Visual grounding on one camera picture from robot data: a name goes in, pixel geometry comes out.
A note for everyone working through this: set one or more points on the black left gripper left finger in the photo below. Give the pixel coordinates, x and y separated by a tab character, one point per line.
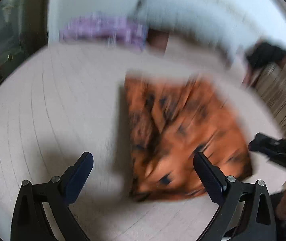
29	221

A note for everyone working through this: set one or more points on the grey quilted blanket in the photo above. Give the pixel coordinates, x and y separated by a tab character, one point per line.
207	26

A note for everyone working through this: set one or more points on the orange black floral blouse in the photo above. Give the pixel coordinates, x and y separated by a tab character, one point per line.
169	123

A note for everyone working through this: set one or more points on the black cloth item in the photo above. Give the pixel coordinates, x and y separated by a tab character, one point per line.
265	53

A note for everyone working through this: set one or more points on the dark wooden glass cabinet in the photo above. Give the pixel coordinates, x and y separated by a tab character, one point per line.
23	31

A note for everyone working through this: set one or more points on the pink brown folded blanket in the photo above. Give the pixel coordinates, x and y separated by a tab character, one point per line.
211	58

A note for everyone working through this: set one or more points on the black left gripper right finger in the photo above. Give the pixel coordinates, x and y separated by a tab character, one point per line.
244	209

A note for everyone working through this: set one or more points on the purple floral garment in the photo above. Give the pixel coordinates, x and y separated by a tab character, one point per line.
114	30

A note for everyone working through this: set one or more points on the striped brown pillow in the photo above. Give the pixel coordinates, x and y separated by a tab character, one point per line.
271	88

